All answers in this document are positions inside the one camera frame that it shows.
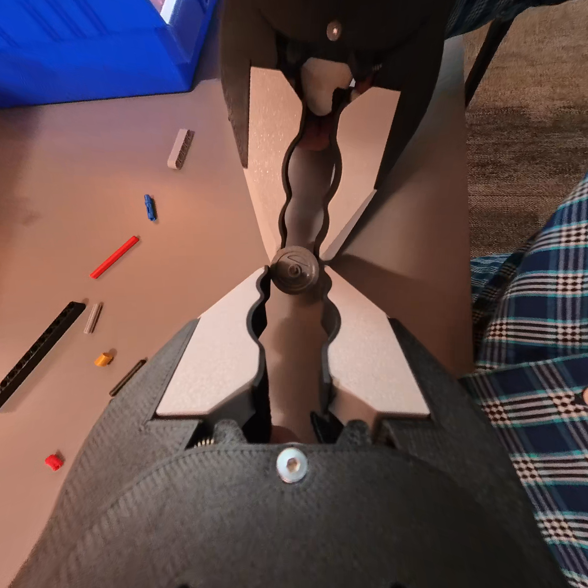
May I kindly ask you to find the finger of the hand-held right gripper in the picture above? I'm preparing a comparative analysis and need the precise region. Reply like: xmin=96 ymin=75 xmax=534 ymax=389
xmin=316 ymin=87 xmax=402 ymax=262
xmin=243 ymin=66 xmax=307 ymax=259

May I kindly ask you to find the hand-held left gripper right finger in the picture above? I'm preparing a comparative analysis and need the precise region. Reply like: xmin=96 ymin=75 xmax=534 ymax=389
xmin=318 ymin=266 xmax=431 ymax=437

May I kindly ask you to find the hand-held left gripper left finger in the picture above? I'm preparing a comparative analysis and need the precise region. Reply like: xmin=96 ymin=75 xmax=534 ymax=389
xmin=156 ymin=266 xmax=273 ymax=437

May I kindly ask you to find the grey lego differential gear assembly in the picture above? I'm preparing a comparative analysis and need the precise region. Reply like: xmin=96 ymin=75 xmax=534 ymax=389
xmin=269 ymin=246 xmax=321 ymax=295

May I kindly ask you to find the grey lego block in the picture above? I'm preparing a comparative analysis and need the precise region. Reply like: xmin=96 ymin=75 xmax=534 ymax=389
xmin=167 ymin=129 xmax=194 ymax=171

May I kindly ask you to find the black lego axle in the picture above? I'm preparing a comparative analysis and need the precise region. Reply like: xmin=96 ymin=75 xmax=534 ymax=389
xmin=109 ymin=358 xmax=148 ymax=397

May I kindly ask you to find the long red lego axle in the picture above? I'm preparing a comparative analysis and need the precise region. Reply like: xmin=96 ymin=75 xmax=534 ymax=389
xmin=89 ymin=236 xmax=140 ymax=279

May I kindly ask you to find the long black lego beam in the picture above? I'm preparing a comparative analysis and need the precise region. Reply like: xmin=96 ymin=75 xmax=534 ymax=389
xmin=0 ymin=301 xmax=87 ymax=409

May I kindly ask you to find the person's right hand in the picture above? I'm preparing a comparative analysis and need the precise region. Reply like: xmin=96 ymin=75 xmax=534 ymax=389
xmin=305 ymin=112 xmax=334 ymax=152

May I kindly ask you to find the black metal table leg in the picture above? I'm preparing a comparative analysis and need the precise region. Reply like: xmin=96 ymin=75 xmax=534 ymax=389
xmin=464 ymin=14 xmax=513 ymax=108

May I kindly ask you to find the blue plaid shirt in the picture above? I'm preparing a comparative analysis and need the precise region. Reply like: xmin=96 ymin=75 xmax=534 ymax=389
xmin=457 ymin=172 xmax=588 ymax=588

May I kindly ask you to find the plain blue bin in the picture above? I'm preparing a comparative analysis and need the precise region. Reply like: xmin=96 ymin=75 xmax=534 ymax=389
xmin=0 ymin=0 xmax=219 ymax=108

